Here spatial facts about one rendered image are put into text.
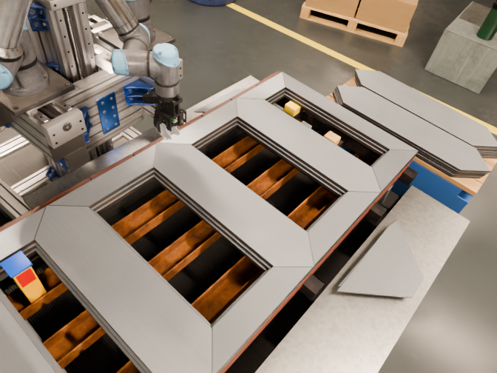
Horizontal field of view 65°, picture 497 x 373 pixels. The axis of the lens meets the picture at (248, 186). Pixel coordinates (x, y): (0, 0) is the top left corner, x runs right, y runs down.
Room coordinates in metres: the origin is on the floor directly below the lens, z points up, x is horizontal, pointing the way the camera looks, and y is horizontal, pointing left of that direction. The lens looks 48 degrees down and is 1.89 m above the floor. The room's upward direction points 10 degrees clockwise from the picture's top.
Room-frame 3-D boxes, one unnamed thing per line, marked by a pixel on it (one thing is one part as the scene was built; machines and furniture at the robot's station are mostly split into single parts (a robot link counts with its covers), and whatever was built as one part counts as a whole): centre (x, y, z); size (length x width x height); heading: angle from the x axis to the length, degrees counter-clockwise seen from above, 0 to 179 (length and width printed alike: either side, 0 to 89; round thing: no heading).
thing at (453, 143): (1.56, -0.71, 0.82); 0.80 x 0.40 x 0.06; 56
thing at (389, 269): (0.74, -0.54, 0.77); 0.45 x 0.20 x 0.04; 146
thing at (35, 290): (0.46, 0.59, 0.78); 0.05 x 0.05 x 0.19; 56
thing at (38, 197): (1.30, 0.38, 0.67); 1.30 x 0.20 x 0.03; 146
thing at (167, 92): (1.02, 0.31, 1.15); 0.08 x 0.08 x 0.05
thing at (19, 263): (0.46, 0.59, 0.88); 0.06 x 0.06 x 0.02; 56
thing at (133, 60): (1.01, 0.41, 1.23); 0.11 x 0.11 x 0.08; 12
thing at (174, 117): (1.01, 0.30, 1.07); 0.09 x 0.08 x 0.12; 56
